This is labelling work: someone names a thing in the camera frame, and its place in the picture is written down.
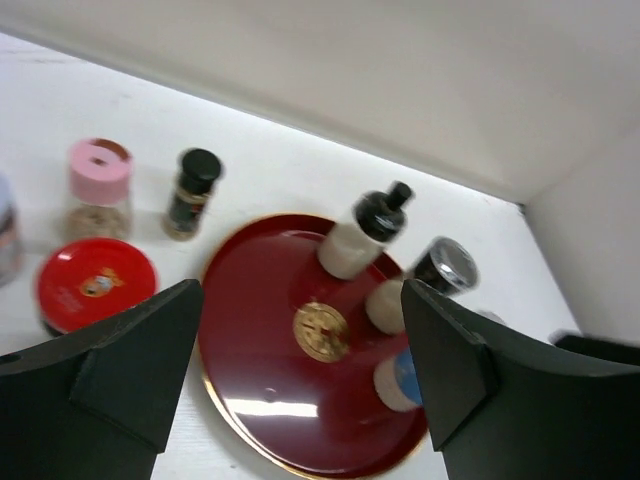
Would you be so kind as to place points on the red round tray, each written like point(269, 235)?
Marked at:
point(288, 354)

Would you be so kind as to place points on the red lid sauce jar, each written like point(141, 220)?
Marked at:
point(92, 279)

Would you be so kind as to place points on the pink lid spice bottle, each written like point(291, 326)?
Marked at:
point(99, 178)

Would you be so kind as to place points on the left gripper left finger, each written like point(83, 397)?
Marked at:
point(99, 403)

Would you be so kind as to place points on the black lid spice bottle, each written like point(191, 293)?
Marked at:
point(199, 172)

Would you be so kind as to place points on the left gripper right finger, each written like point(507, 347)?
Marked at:
point(502, 405)

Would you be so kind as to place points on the clear cap pepper grinder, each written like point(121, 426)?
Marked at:
point(446, 266)

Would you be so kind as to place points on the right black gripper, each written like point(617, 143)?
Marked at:
point(578, 343)

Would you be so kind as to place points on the blue label silver cap bottle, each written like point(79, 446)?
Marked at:
point(396, 384)

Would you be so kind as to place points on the black knob salt grinder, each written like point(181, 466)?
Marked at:
point(357, 240)

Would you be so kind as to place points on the dark jar white lid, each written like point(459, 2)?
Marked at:
point(10, 240)

